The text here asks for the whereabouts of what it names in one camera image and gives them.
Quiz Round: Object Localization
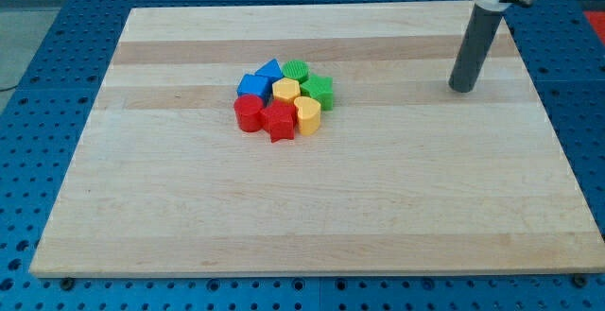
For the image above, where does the wooden board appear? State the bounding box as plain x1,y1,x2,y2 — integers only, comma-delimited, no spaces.
29,1,604,278

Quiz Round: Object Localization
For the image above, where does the green star block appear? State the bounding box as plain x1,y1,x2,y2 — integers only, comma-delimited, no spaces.
300,74,334,111

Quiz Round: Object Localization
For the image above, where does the green cylinder block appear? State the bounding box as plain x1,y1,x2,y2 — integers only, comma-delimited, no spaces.
282,60,309,83

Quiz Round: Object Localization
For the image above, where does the red star block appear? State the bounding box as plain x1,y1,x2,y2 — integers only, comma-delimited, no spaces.
260,100,297,143

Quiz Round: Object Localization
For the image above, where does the blue cube block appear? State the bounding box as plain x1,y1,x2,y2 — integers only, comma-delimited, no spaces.
236,74,270,103

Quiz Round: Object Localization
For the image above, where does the yellow hexagon block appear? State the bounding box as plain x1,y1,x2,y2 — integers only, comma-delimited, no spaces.
272,78,301,103

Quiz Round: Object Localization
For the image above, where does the blue triangle block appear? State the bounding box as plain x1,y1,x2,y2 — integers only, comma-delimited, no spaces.
254,59,284,83

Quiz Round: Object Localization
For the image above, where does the red cylinder block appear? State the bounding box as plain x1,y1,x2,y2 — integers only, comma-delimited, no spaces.
233,94,264,132

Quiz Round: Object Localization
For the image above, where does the yellow heart block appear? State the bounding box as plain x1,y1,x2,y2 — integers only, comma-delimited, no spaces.
294,96,321,135

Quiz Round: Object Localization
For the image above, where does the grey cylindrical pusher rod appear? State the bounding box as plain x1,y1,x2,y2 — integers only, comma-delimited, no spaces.
448,5,502,94

